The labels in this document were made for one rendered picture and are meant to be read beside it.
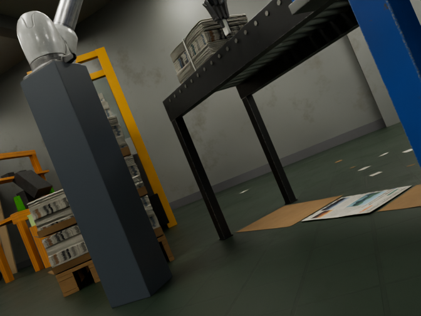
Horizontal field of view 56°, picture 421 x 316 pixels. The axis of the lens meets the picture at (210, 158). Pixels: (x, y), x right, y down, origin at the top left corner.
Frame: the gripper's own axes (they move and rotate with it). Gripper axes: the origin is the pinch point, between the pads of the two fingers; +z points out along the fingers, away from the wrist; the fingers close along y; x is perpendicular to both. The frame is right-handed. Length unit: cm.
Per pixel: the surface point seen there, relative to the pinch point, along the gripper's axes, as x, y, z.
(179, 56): -39.1, 3.7, -5.1
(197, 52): -22.2, 4.1, 0.6
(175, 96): -34.6, 18.0, 15.8
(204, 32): -10.7, 3.8, -4.1
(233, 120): -323, -224, 5
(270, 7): 45, 18, 15
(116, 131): -62, 43, 19
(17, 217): -444, 73, 18
